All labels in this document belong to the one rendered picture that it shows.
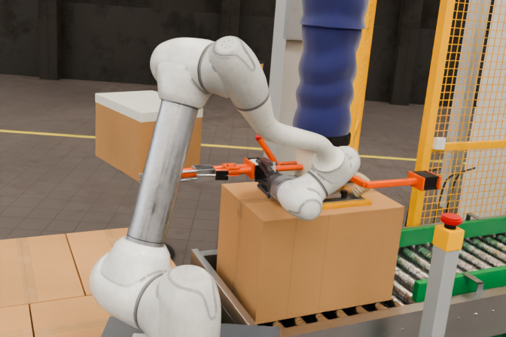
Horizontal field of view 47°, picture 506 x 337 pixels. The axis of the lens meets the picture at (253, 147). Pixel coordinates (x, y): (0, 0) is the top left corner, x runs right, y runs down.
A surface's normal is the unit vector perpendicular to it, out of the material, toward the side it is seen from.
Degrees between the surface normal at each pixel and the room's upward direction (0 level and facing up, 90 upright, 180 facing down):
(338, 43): 101
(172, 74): 77
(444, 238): 90
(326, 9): 96
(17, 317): 0
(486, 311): 90
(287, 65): 90
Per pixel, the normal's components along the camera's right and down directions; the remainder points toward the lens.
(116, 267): -0.55, -0.20
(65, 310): 0.07, -0.96
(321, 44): -0.33, 0.42
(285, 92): 0.41, 0.26
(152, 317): -0.61, 0.04
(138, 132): -0.78, 0.11
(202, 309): 0.58, 0.00
